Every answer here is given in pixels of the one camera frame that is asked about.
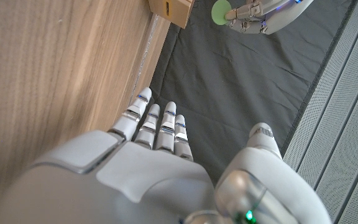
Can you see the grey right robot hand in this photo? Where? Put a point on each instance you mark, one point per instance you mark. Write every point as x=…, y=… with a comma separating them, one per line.
x=151, y=180

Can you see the wooden box with coloured slots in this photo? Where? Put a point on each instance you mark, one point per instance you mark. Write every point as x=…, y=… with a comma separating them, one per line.
x=176, y=11

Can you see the green round coin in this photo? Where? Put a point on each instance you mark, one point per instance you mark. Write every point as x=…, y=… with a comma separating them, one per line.
x=219, y=14

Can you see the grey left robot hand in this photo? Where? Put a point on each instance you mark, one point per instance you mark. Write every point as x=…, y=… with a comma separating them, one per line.
x=269, y=15

